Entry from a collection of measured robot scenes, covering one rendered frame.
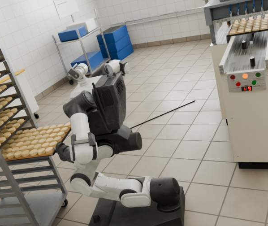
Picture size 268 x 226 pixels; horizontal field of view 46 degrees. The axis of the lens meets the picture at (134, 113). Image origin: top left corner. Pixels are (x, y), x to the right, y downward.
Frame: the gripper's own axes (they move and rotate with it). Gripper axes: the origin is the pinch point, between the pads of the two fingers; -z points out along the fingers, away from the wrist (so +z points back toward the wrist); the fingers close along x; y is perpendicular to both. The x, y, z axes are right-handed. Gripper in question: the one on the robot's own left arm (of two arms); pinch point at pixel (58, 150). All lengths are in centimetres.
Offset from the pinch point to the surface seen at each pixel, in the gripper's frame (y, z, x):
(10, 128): 4.0, -46.1, 10.3
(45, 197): -3, -63, -63
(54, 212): 4, -39, -63
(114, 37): -350, -304, -28
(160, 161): -95, -13, -77
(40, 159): -10, -56, -28
